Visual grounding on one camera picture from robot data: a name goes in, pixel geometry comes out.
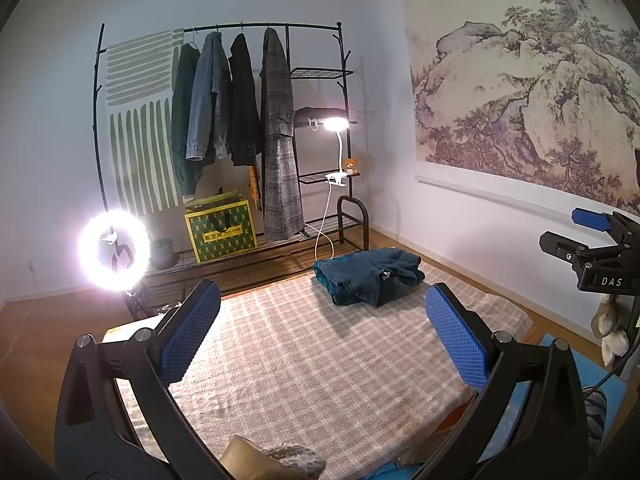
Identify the grey bucket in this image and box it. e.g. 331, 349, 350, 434
150, 237, 178, 271

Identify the ring light on tripod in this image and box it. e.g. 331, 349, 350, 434
76, 209, 152, 320

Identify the green striped wall hanging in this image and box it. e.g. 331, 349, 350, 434
105, 28, 184, 217

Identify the white floor cable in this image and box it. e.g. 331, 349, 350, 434
0, 263, 42, 366

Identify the grey plaid hanging coat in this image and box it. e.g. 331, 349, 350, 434
260, 27, 304, 240

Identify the teal plaid fleece jacket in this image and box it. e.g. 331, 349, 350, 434
312, 247, 425, 308

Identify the landscape painting wall scroll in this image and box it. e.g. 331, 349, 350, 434
402, 0, 639, 214

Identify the black hanging coat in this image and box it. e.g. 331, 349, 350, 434
229, 32, 260, 167

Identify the small teddy bear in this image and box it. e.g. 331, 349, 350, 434
343, 158, 359, 176

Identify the green yellow storage box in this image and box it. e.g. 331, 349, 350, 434
184, 190, 258, 264

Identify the white clip desk lamp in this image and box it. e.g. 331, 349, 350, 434
307, 115, 349, 261

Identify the beige checked bed cover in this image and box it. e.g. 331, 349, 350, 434
102, 259, 535, 480

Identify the black metal clothes rack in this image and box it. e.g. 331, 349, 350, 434
93, 22, 369, 315

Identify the dark green hanging jacket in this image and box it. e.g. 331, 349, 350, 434
171, 44, 203, 202

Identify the blue denim hanging jacket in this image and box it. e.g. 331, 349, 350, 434
186, 32, 231, 165

